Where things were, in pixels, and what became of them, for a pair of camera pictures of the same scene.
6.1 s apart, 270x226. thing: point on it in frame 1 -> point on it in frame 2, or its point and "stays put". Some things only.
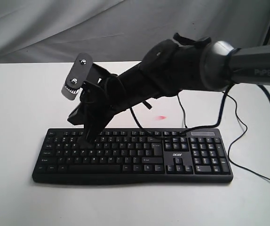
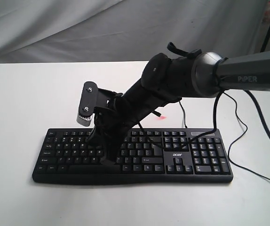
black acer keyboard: x=135 y=156 stays put
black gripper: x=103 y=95 -> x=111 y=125
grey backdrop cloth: x=17 y=31 stays put
